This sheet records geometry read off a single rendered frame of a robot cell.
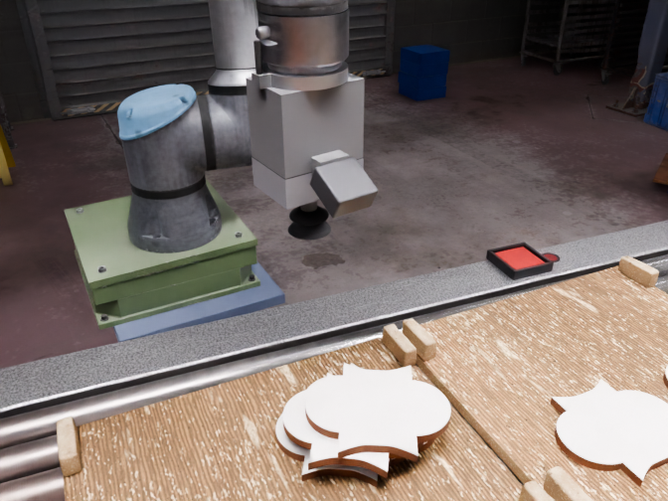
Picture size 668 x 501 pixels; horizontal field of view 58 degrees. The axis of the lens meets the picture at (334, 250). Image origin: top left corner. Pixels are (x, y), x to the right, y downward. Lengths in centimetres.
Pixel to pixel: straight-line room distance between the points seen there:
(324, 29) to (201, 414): 43
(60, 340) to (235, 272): 160
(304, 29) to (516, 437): 47
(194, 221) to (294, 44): 52
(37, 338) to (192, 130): 178
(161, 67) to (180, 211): 439
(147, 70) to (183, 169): 437
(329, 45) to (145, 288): 58
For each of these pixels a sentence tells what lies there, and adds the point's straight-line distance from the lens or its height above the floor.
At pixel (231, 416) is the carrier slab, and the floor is 94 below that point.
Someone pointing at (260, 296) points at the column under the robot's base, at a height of 87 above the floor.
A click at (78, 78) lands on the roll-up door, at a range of 520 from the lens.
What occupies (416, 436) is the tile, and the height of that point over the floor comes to 99.
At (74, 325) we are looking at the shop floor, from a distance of 260.
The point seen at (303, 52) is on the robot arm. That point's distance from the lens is 50.
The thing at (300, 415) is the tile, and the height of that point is 98.
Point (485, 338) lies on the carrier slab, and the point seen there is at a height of 94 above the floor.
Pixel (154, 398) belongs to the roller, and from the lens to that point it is 78.
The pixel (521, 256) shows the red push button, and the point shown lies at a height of 93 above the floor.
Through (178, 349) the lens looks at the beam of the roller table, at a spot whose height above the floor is 91.
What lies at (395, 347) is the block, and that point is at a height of 95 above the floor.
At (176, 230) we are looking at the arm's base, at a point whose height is 100.
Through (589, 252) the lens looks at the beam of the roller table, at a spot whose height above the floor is 92.
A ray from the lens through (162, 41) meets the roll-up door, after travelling 529.
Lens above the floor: 143
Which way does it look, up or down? 29 degrees down
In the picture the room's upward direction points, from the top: straight up
